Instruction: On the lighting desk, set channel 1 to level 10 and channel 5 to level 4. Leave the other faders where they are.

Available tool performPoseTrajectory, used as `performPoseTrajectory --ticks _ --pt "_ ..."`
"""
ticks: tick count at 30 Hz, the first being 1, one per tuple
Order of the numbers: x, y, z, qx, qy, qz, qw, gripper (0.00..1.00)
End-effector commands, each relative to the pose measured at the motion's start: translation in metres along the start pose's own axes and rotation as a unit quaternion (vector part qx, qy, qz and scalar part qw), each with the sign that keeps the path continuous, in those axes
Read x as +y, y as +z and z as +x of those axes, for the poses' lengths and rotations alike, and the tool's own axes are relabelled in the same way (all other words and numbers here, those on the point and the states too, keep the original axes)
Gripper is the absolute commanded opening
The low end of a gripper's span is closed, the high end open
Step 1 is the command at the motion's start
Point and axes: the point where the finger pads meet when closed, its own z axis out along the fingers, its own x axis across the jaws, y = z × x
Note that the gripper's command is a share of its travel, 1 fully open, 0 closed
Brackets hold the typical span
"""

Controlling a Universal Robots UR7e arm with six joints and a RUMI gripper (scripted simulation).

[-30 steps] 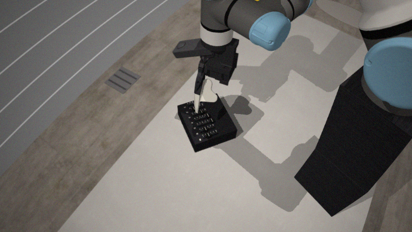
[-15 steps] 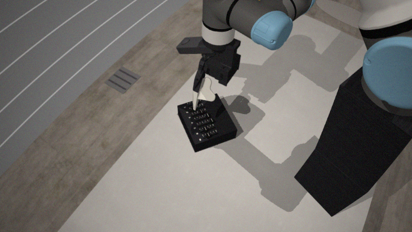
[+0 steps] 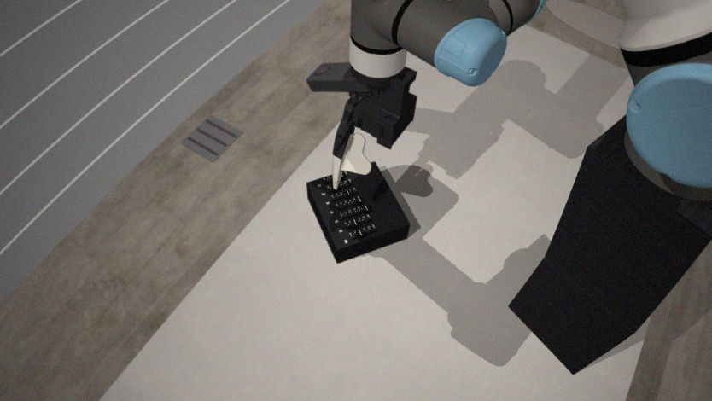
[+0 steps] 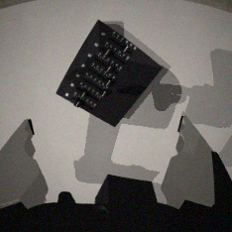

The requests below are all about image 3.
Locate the black fader panel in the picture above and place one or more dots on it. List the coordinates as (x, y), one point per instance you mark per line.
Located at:
(360, 216)

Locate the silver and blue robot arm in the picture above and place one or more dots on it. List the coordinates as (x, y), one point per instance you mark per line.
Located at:
(667, 48)

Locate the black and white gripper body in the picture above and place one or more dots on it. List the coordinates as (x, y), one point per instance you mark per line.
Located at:
(383, 108)

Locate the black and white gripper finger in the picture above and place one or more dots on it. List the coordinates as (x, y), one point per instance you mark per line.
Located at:
(348, 151)

